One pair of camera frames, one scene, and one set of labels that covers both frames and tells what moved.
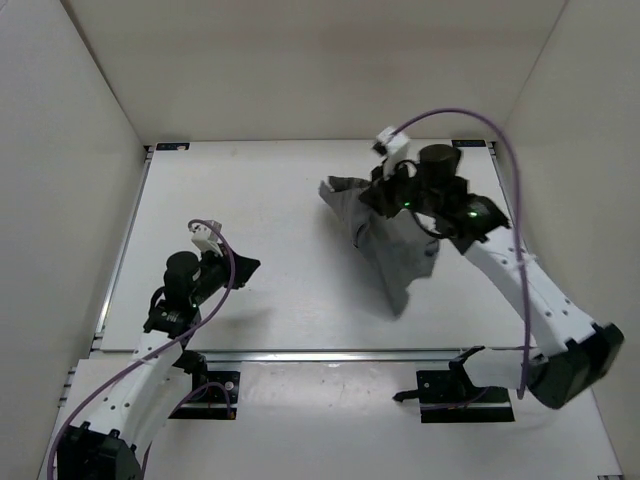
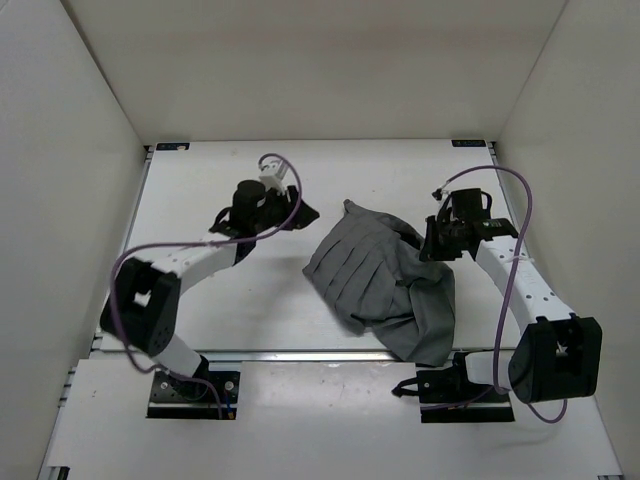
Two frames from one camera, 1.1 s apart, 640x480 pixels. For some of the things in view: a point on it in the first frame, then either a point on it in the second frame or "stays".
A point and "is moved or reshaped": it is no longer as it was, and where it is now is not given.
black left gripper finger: (244, 267) -> (304, 216)
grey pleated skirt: (404, 250) is moved or reshaped
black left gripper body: (217, 271) -> (278, 208)
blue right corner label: (468, 143) stays
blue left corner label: (175, 146) stays
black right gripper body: (403, 192) -> (442, 244)
